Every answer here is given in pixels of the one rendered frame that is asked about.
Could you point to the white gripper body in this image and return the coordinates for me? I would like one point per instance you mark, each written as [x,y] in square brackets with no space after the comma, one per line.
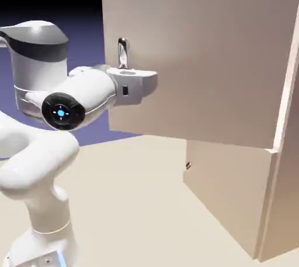
[149,82]

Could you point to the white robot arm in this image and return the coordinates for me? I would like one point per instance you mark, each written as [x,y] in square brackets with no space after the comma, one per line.
[39,73]

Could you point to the large beige cabinet door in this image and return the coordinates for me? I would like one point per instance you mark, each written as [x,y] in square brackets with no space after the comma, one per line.
[210,61]

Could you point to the small beige cabinet door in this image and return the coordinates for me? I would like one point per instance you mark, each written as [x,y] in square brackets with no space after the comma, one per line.
[229,189]

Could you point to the beige wooden cabinet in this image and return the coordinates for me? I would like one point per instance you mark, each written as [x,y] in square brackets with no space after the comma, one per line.
[288,201]

